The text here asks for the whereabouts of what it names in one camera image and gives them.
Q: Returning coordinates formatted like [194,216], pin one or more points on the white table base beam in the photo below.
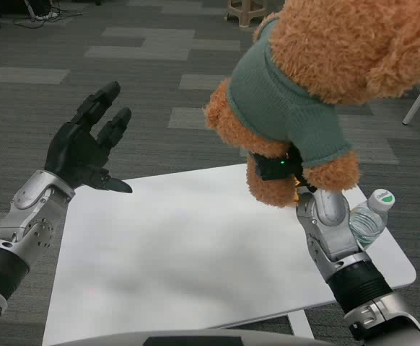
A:
[301,324]

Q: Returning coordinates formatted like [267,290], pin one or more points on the clear plastic water bottle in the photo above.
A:
[367,223]

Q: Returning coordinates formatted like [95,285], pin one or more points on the white power strip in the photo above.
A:
[47,15]

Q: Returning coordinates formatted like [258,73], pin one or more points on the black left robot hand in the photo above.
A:
[73,147]

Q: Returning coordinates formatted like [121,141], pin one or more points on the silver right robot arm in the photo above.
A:
[340,248]

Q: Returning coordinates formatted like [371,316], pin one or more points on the beige plastic stool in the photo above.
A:
[248,11]

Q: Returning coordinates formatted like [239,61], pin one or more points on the brown teddy bear green sweater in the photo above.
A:
[304,90]

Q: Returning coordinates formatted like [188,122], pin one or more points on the white slanted pole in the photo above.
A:
[32,7]

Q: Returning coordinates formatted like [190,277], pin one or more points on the silver robot chest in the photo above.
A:
[195,339]

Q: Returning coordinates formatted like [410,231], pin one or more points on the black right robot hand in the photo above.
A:
[273,168]

